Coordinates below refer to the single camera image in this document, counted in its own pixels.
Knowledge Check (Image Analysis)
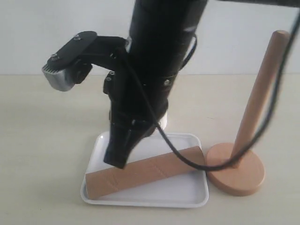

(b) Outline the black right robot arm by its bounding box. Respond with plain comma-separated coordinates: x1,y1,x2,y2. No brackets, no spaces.
104,0,207,168

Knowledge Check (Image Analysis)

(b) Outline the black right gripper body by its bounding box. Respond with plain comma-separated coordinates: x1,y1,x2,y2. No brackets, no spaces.
103,46,180,131

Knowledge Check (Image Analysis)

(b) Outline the printed white paper towel roll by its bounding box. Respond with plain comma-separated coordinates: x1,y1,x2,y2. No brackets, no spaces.
153,111,168,135

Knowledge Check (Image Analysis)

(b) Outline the white rectangular plastic tray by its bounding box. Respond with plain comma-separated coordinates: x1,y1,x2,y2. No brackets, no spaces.
80,131,209,208

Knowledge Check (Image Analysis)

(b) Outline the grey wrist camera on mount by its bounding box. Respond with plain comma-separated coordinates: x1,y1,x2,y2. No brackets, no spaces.
42,31,126,92

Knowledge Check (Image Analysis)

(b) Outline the wooden paper towel holder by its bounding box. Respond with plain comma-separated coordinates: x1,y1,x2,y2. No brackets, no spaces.
205,30,290,196

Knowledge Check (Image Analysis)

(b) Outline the brown cardboard tube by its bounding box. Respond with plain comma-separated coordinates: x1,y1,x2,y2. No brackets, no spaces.
85,152,196,200

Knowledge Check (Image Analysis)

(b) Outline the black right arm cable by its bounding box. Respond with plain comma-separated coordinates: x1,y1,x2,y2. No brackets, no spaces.
112,0,300,174

